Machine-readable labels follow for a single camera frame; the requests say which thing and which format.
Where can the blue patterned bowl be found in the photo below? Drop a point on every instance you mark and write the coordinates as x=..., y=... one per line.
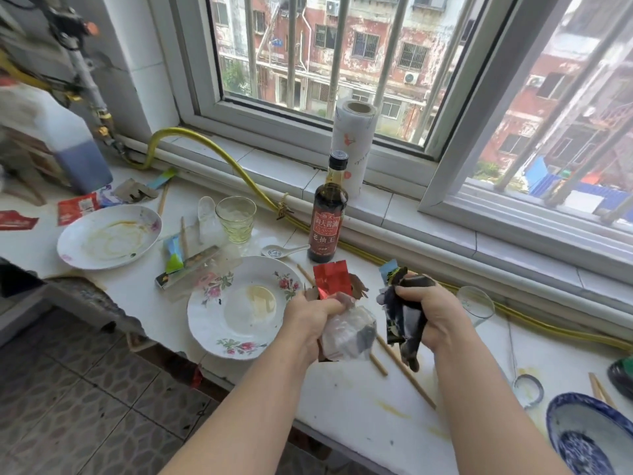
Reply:
x=583, y=440

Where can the dark soy sauce bottle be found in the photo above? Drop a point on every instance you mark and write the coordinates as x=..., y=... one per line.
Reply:
x=327, y=217

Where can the long white horizontal pipe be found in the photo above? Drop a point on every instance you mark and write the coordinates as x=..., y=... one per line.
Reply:
x=544, y=302

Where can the green tinted glass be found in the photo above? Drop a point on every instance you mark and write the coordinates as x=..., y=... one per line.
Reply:
x=236, y=222

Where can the paper towel roll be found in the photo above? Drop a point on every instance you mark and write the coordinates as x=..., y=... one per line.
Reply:
x=353, y=143

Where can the black solenoid valve red button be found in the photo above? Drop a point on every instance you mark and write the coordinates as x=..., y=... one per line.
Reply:
x=69, y=22

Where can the wooden chopstick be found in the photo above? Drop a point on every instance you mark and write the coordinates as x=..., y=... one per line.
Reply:
x=163, y=198
x=380, y=366
x=183, y=232
x=606, y=395

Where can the floral rose plate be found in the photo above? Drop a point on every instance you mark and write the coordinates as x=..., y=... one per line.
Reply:
x=237, y=311

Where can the person's right hand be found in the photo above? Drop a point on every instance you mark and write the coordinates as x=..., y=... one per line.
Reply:
x=445, y=316

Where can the white window frame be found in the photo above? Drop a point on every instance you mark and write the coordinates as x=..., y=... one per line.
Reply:
x=470, y=118

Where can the red brick apartment building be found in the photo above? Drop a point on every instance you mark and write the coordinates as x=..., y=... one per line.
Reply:
x=316, y=14

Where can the white round soup spoon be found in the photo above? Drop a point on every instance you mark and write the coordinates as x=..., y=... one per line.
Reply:
x=529, y=390

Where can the plastic jug orange cap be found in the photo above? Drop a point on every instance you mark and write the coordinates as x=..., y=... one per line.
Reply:
x=59, y=143

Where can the black wrapper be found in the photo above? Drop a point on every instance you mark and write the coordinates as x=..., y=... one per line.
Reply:
x=405, y=316

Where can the person's left forearm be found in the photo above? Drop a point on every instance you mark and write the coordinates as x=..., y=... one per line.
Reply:
x=247, y=415

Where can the person's right forearm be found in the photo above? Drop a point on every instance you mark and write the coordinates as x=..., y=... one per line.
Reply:
x=484, y=405

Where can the grey window security bars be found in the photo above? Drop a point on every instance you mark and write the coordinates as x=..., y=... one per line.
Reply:
x=339, y=44

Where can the person's left hand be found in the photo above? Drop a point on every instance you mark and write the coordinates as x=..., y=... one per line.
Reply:
x=304, y=326

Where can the clear bottle green cap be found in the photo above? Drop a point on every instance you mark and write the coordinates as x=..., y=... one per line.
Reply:
x=623, y=375

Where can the bundle of wooden chopsticks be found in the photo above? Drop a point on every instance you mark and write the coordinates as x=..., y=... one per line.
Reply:
x=405, y=373
x=596, y=388

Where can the clear drinking glass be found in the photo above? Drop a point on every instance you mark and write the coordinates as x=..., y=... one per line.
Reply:
x=477, y=306

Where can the blue patterned ceramic spoon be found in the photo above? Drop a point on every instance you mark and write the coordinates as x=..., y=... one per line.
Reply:
x=274, y=252

